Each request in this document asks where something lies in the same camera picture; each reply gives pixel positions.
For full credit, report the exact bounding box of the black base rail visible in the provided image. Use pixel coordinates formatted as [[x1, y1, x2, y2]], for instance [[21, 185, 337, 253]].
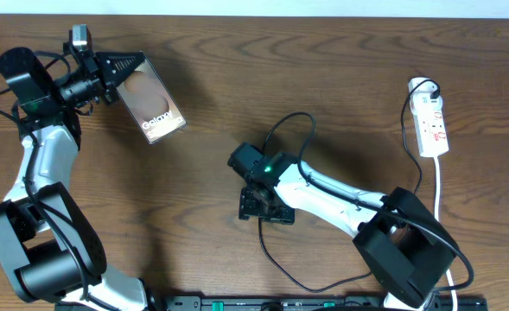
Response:
[[54, 295, 488, 311]]

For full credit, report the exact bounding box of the white power strip cord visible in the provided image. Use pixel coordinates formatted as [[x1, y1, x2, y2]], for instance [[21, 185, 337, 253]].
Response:
[[433, 155, 459, 311]]

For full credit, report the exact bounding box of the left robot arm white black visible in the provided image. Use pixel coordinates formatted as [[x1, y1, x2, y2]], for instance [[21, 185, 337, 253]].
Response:
[[0, 42, 164, 310]]

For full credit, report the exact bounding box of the white power strip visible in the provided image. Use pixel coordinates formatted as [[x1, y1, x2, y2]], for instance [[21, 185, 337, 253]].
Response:
[[408, 77, 449, 158]]

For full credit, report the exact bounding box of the Galaxy S25 Ultra smartphone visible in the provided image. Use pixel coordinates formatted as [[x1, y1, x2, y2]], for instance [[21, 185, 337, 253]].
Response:
[[117, 58, 187, 144]]

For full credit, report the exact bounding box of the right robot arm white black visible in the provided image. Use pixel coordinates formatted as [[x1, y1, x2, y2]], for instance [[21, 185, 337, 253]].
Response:
[[227, 143, 459, 310]]

